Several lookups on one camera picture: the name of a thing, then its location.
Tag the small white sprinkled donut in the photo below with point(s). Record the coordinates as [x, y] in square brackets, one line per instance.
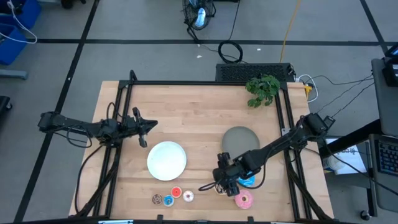
[184, 196]

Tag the blue plastic bin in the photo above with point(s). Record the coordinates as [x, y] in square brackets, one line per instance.
[9, 46]
[28, 12]

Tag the white round plate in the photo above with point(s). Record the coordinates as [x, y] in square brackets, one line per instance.
[166, 160]

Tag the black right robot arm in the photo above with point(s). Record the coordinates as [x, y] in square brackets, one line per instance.
[280, 143]

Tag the large blue donut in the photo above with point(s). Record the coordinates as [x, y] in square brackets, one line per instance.
[248, 182]

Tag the black computer case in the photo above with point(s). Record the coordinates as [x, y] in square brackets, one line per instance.
[248, 72]

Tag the small red donut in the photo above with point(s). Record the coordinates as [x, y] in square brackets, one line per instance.
[173, 192]

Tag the large chocolate donut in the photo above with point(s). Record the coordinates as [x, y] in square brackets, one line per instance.
[220, 189]

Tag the small chocolate donut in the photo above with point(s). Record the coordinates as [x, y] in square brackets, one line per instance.
[154, 199]

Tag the grey floor foot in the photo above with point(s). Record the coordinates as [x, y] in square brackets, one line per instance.
[12, 74]

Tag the green potted plant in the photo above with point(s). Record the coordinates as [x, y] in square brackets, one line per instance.
[262, 90]

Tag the large pink donut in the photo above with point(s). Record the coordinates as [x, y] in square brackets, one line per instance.
[239, 202]

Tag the grey round plate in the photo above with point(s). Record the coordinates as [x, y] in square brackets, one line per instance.
[239, 140]

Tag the black floor fan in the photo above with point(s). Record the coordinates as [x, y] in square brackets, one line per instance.
[199, 14]

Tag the grey keyboard tray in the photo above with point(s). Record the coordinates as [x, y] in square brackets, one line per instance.
[382, 193]

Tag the black caster wheel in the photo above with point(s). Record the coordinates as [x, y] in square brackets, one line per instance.
[365, 215]

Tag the black frame clamp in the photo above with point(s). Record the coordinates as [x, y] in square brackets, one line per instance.
[160, 217]
[250, 219]

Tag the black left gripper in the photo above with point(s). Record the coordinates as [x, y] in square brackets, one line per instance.
[136, 129]

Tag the silver metal bracket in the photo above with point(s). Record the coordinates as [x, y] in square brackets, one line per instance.
[115, 221]

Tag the grey side desk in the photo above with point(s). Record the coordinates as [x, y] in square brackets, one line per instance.
[385, 99]

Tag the black desk device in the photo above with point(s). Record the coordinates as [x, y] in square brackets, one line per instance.
[391, 71]

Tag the black diagonal desk bar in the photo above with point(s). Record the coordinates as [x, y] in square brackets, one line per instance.
[351, 140]

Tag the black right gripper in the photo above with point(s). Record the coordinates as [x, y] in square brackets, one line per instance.
[233, 169]

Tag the white paper sheet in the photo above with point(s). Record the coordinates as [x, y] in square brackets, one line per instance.
[348, 155]

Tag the small blue donut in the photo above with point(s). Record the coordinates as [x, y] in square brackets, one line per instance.
[165, 201]

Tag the black keyboard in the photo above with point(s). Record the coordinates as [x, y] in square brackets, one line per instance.
[387, 157]

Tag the black aluminium table frame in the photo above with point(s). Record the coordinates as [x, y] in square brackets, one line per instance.
[199, 83]

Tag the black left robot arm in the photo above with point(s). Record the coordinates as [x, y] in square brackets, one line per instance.
[77, 126]

